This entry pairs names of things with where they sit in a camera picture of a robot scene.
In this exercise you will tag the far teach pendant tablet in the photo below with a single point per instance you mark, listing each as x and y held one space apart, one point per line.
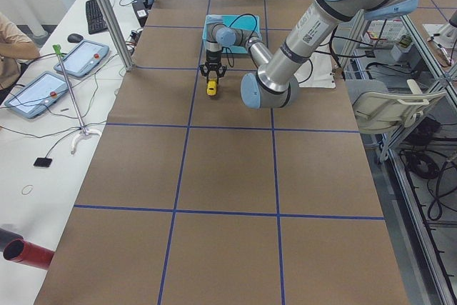
84 57

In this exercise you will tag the black keyboard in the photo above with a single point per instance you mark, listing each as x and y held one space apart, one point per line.
94 17

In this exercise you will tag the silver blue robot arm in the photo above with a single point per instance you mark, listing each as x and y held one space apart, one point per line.
274 84

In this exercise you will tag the rubber band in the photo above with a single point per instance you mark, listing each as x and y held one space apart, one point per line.
27 189

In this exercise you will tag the white long side desk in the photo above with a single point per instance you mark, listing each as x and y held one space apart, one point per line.
41 216

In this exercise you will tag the small black square pad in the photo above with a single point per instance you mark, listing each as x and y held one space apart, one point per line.
42 162

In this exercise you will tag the red black tube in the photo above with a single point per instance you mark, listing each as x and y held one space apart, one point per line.
16 249

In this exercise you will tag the metal rod green tip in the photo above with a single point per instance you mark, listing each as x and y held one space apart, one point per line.
57 51

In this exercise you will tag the white curved stand foot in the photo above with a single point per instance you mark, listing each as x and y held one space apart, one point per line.
82 138

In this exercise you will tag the black box on desk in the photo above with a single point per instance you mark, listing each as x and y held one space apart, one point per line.
140 12

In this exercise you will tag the black computer mouse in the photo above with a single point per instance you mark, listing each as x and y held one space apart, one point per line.
75 38

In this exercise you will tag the seated person beige shirt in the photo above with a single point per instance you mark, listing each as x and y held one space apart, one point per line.
16 46

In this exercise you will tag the teach pendant tablet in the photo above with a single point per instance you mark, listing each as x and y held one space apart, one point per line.
38 95
84 57

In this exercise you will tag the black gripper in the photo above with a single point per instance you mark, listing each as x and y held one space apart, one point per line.
213 59

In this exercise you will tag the beige office chair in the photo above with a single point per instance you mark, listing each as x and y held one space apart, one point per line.
379 111

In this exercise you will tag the light blue plastic bin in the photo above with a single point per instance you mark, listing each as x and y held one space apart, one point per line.
230 31

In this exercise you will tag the near teach pendant tablet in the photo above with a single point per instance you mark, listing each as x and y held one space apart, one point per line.
38 95

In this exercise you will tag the yellow beetle toy car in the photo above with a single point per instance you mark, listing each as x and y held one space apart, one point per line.
211 87

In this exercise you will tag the aluminium frame post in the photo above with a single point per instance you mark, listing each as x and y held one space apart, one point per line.
116 34

